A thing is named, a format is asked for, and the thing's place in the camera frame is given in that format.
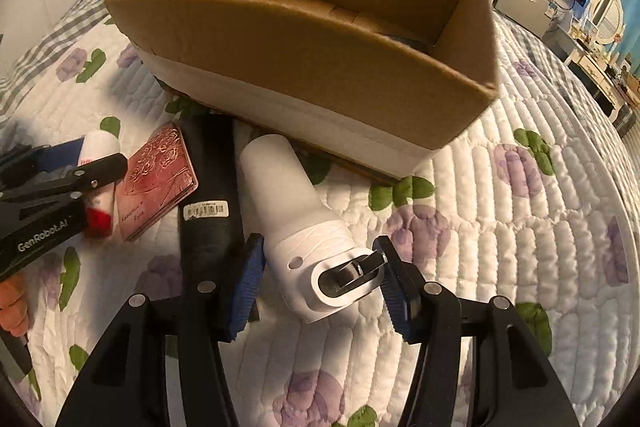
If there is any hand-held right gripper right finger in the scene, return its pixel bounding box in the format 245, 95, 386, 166
372, 235, 581, 427

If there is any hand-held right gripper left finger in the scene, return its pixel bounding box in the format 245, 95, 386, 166
55, 233, 266, 427

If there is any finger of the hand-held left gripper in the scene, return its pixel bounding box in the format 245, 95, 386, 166
0, 138, 85, 188
0, 153, 129, 204

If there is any white and red tube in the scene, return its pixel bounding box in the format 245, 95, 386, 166
79, 130, 122, 239

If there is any white plastic handheld device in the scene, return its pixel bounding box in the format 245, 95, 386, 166
239, 133, 389, 324

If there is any brown cardboard box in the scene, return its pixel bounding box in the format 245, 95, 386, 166
104, 0, 501, 180

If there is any person's left hand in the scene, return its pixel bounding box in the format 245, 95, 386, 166
0, 278, 32, 339

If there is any pink embossed case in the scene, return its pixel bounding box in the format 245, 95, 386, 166
114, 123, 199, 242

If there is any black tube with label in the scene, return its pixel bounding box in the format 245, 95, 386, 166
177, 114, 252, 308

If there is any grey checked cloth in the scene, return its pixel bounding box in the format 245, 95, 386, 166
0, 0, 147, 120

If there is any white floral quilt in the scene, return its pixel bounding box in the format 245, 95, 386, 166
0, 0, 640, 427

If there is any dark item in box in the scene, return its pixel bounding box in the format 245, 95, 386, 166
387, 34, 437, 56

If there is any white dressing table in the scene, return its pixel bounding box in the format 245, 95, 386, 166
564, 27, 640, 120

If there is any white cabinet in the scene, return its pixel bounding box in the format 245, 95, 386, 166
494, 0, 557, 39

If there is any round white mirror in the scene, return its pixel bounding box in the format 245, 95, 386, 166
587, 0, 626, 46

